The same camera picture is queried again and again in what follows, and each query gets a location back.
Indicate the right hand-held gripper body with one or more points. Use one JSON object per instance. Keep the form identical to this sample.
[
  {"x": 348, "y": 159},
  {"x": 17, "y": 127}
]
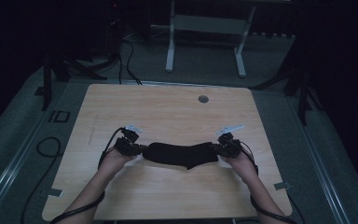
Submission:
[{"x": 230, "y": 146}]

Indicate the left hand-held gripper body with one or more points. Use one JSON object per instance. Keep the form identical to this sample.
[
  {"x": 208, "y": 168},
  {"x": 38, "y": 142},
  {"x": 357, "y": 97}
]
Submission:
[{"x": 127, "y": 146}]

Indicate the person's left hand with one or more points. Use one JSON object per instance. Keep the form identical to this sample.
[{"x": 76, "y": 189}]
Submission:
[{"x": 115, "y": 163}]

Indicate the person's right hand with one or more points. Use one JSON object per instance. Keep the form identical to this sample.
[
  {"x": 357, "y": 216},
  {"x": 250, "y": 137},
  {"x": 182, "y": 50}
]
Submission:
[{"x": 244, "y": 166}]

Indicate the grey round table grommet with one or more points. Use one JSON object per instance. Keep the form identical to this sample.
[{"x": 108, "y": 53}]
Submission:
[{"x": 203, "y": 99}]

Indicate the grey tape strip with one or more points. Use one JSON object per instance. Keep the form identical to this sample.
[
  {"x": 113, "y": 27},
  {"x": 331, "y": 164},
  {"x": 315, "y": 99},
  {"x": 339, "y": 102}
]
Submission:
[
  {"x": 52, "y": 192},
  {"x": 282, "y": 186}
]

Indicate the black metal stand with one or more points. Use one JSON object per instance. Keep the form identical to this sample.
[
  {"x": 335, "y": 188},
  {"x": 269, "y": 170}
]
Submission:
[
  {"x": 47, "y": 84},
  {"x": 303, "y": 99}
]

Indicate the white metal stand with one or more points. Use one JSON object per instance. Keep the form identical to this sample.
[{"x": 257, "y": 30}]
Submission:
[{"x": 209, "y": 24}]

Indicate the metal floor rail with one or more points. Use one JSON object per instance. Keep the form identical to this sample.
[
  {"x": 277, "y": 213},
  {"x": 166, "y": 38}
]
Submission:
[
  {"x": 14, "y": 161},
  {"x": 323, "y": 174}
]

